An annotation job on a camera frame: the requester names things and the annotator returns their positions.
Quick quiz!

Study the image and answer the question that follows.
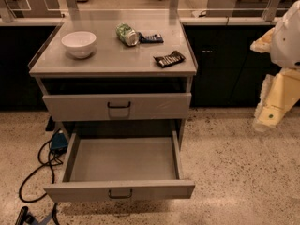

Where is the white ceramic bowl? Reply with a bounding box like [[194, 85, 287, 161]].
[[61, 31, 97, 59]]

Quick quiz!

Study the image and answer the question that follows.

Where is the blue power box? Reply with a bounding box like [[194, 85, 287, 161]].
[[50, 132, 68, 154]]

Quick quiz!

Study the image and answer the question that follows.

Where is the black chocolate rxbar wrapper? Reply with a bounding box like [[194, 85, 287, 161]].
[[155, 51, 186, 68]]

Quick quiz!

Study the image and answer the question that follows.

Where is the blue snack bar wrapper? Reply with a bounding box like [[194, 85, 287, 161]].
[[139, 33, 164, 44]]

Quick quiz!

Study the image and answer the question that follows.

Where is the open lower grey drawer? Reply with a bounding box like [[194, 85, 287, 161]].
[[45, 133, 195, 203]]

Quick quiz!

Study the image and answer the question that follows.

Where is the black floor cable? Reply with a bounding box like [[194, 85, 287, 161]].
[[18, 139, 65, 203]]

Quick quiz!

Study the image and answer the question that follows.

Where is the black tool on floor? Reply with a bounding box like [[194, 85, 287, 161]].
[[15, 206, 35, 225]]

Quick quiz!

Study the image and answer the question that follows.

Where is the closed upper grey drawer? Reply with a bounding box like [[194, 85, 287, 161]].
[[43, 93, 191, 121]]

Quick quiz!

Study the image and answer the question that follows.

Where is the background grey desk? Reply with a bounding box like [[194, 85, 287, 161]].
[[206, 0, 297, 17]]

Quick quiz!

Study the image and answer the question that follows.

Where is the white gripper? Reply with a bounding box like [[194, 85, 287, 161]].
[[250, 0, 300, 132]]

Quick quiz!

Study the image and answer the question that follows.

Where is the grey metal drawer cabinet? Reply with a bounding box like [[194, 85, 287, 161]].
[[30, 9, 197, 134]]

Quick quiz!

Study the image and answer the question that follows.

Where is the green soda can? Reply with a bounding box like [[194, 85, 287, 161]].
[[115, 23, 139, 47]]

